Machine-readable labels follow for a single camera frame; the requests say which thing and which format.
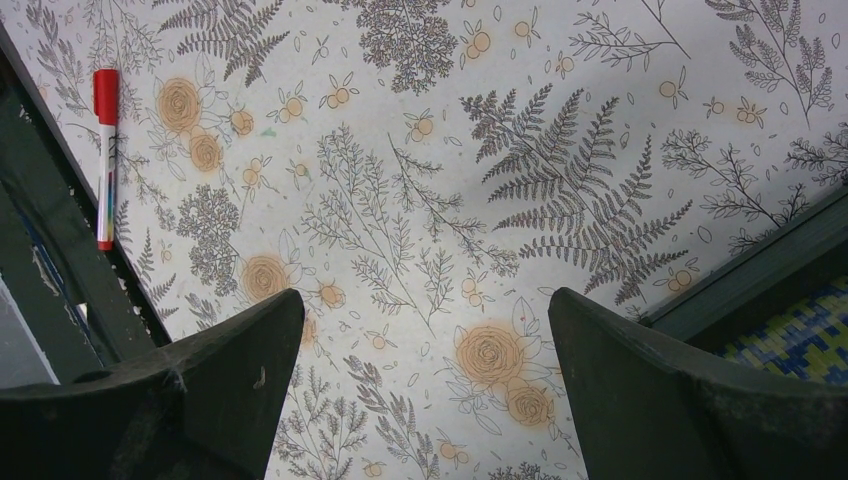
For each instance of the floral table mat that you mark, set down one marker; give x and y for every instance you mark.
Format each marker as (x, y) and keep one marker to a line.
(427, 173)

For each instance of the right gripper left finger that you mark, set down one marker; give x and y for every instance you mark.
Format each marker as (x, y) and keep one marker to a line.
(205, 407)

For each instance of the red capped marker pen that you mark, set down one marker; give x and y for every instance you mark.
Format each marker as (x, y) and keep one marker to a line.
(106, 83)

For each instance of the black poker chip case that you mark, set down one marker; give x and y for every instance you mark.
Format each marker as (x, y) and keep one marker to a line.
(781, 306)

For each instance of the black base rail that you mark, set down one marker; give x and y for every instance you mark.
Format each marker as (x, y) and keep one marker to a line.
(67, 307)

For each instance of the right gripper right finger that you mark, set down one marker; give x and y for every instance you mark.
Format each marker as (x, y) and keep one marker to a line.
(647, 406)

